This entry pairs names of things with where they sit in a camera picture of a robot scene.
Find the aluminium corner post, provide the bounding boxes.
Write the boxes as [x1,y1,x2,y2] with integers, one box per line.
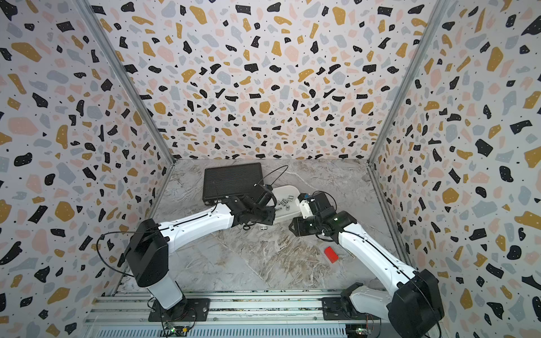
[367,0,451,165]
[71,0,176,166]

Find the aluminium corner post left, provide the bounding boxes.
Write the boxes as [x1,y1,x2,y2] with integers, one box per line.
[71,0,176,166]

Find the black ribbed tool case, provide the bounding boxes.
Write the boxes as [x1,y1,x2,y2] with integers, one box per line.
[202,163,263,206]

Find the red plastic block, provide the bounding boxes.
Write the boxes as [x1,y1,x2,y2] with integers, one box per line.
[323,246,340,263]

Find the white plastic storage box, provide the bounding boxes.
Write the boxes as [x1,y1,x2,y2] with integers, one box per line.
[268,185,301,225]

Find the aluminium corner post right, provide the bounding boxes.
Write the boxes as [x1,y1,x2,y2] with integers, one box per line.
[367,0,451,165]

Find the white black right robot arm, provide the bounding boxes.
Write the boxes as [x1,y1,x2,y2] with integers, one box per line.
[289,191,445,337]

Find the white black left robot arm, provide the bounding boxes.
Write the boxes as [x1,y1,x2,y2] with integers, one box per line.
[124,184,277,311]

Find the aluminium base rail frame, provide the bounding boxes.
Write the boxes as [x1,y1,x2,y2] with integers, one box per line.
[83,288,398,337]

